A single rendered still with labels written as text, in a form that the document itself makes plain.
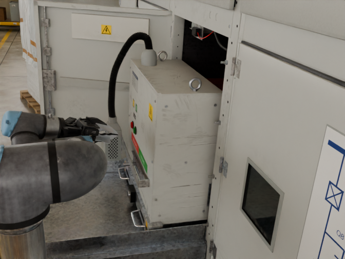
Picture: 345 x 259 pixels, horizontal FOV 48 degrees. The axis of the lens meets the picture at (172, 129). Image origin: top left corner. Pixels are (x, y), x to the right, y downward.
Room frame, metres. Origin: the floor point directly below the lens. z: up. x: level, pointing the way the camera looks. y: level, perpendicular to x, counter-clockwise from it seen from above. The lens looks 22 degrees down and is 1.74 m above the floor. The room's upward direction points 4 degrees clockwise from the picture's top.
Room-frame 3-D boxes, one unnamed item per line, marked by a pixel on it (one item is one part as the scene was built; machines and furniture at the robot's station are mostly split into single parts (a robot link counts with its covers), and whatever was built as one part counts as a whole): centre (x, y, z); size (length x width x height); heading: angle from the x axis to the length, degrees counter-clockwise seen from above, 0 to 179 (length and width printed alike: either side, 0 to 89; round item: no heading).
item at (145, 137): (1.38, 0.13, 1.15); 0.48 x 0.01 x 0.48; 17
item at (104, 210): (1.34, 0.27, 0.82); 0.68 x 0.62 x 0.06; 107
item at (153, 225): (1.38, 0.11, 0.90); 0.54 x 0.05 x 0.06; 17
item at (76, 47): (1.81, 0.34, 1.21); 0.63 x 0.07 x 0.74; 85
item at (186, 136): (1.45, -0.12, 1.15); 0.51 x 0.50 x 0.48; 107
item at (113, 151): (1.56, 0.25, 1.04); 0.08 x 0.05 x 0.17; 107
